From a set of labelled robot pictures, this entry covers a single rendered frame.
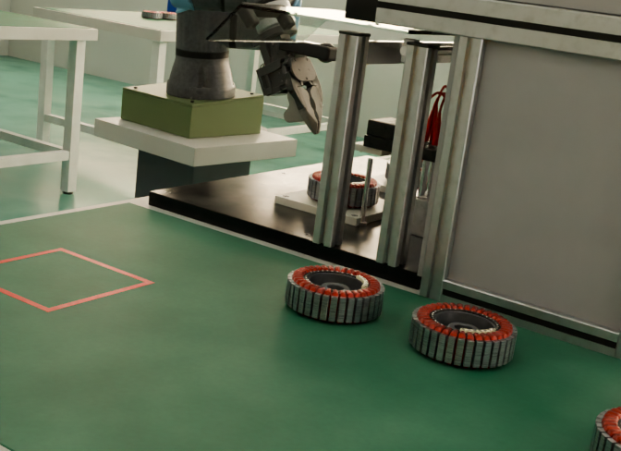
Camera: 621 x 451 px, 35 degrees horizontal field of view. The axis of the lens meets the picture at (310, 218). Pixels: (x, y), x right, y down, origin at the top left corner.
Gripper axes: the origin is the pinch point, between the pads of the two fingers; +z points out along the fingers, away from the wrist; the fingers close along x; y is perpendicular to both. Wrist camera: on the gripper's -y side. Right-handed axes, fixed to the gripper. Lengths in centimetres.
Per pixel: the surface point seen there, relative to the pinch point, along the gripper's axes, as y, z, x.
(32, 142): 251, -69, -150
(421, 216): -30.8, 22.6, 28.0
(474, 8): -56, 2, 46
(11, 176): 272, -59, -149
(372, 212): -21.9, 19.6, 26.0
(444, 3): -53, 0, 46
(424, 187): -31.9, 18.6, 26.6
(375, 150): -26.4, 11.1, 27.2
